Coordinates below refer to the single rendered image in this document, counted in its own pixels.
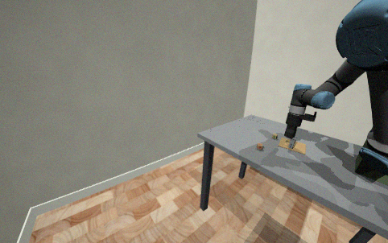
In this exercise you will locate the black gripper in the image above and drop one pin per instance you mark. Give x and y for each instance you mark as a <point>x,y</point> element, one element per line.
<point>294,120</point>

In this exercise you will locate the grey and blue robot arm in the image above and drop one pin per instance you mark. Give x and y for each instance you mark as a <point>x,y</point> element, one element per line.
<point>362,37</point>

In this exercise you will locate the tan flat mat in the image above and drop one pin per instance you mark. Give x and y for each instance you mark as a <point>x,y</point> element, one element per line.
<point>299,147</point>

